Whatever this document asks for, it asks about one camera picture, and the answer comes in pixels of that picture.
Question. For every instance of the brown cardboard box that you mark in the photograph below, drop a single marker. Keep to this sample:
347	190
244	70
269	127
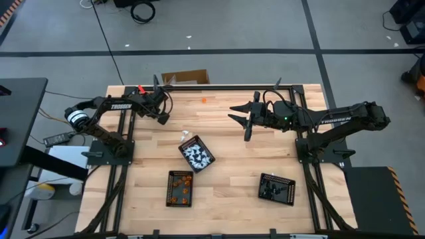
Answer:
196	77

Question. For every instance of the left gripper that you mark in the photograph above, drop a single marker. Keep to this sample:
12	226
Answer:
156	103

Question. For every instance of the yellow and white object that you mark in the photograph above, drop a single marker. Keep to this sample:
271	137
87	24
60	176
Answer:
41	192

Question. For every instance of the black power adapter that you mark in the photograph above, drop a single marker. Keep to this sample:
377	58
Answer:
56	140

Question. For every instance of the white flat box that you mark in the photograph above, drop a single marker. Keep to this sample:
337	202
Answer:
66	156

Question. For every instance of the black rolling stand base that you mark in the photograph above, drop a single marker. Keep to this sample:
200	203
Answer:
29	212

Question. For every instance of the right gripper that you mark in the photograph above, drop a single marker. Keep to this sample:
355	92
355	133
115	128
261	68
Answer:
264	114

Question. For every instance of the black cabinet with hazard stripe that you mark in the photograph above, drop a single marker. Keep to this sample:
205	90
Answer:
372	199
10	10

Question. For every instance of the black slotted plastic basket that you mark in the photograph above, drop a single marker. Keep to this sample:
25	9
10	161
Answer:
186	142
179	196
282	197

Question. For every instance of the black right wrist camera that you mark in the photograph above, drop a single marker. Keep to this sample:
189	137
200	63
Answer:
284	111

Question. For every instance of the black and orange machine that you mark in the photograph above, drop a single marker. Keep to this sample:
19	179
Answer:
421	83

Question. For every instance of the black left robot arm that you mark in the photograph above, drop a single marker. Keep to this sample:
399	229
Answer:
116	107

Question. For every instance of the black equipment box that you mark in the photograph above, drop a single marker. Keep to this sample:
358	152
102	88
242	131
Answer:
123	2

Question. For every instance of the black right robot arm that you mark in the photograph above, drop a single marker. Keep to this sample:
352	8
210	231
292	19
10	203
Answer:
338	119

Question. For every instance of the white round object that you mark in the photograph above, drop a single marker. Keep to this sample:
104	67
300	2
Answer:
75	189

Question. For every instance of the black equipment case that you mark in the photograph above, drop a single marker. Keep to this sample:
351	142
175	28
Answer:
411	30

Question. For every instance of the black desk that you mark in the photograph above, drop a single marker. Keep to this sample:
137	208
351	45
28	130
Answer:
20	116

